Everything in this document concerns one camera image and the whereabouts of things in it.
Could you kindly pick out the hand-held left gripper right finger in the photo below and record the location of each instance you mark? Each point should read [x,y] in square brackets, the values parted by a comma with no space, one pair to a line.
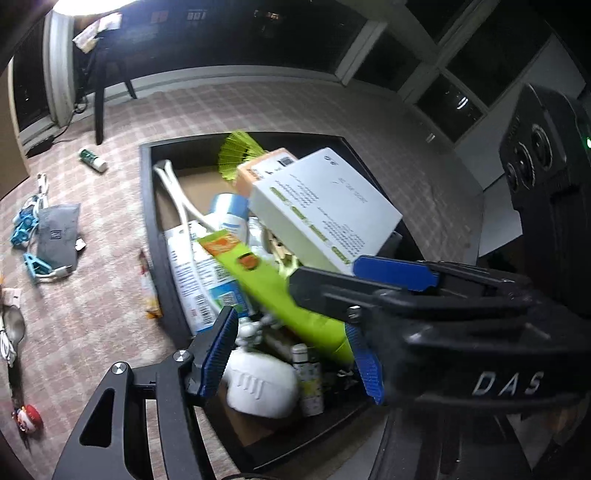
[367,369]

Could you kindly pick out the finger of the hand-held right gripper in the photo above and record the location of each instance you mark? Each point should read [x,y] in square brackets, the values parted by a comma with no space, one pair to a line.
[397,273]
[323,290]

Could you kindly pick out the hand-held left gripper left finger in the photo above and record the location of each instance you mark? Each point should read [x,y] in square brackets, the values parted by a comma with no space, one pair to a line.
[219,355]

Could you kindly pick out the green snack packet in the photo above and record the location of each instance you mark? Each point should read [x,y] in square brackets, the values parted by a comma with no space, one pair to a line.
[277,290]

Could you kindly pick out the white cardboard box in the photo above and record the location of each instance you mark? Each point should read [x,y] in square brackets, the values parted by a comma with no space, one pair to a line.
[323,207]

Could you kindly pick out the black tray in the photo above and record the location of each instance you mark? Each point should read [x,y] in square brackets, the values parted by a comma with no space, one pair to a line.
[152,217]

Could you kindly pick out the small white figure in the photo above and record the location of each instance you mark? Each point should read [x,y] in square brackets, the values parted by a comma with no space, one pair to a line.
[249,332]

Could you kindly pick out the white round plastic object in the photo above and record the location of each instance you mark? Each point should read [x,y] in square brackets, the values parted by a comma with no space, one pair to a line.
[263,383]

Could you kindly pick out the wooden clothes peg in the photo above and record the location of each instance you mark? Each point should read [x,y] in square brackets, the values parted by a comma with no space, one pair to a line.
[281,251]

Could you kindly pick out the small patterned bottle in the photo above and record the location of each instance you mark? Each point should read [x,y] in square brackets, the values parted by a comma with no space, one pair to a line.
[309,383]

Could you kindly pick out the white blue carton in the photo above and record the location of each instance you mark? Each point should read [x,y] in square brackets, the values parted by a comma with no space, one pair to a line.
[198,277]

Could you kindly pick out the orange snack packet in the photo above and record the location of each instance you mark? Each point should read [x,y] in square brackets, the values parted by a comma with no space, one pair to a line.
[150,290]

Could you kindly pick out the orange cardboard box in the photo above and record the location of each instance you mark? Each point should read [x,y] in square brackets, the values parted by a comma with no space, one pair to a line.
[258,173]

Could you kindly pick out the green pleated fan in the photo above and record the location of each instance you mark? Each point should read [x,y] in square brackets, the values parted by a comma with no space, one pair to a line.
[240,152]

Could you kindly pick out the white plastic hanger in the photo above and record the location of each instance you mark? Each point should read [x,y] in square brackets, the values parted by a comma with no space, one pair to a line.
[173,184]

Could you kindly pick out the red white toy figure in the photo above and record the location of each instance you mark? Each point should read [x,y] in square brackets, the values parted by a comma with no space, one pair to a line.
[28,417]

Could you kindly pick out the grey fabric pouch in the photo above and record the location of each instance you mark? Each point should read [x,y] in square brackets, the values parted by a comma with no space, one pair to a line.
[57,235]

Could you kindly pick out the blue plastic clothes peg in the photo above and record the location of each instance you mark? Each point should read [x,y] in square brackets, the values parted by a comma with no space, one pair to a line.
[37,267]
[23,226]

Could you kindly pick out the long metal spoon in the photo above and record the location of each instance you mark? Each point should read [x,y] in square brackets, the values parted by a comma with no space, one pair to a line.
[14,323]

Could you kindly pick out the white green glue stick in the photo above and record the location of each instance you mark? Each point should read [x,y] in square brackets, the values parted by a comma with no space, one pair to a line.
[92,160]

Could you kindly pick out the black power adapter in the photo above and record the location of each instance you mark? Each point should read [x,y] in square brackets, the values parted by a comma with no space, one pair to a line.
[39,145]

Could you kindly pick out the beige wooden cabinet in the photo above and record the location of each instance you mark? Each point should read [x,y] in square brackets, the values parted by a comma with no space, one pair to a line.
[9,152]

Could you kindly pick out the white curtain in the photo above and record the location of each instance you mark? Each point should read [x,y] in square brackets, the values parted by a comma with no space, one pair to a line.
[57,69]

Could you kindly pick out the white window frame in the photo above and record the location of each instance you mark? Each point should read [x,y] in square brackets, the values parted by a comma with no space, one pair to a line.
[360,50]

